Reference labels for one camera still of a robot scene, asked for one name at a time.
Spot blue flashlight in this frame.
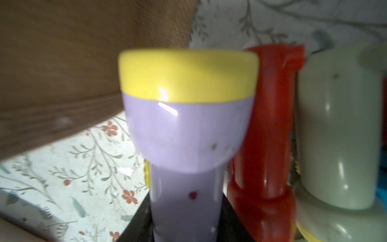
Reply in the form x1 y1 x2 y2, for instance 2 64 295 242
376 146 387 207

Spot green flashlight upper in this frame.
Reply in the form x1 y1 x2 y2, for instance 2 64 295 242
293 43 387 242

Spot red flashlight middle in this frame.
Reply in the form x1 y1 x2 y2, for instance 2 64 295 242
227 44 304 242

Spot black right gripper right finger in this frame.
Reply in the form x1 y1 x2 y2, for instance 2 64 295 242
216 195 255 242

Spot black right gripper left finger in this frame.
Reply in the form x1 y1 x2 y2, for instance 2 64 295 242
117 193 154 242

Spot brown paper tote bag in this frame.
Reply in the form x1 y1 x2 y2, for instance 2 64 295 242
1 1 198 159

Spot purple flashlight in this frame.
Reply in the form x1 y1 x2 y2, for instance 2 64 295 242
118 48 260 242

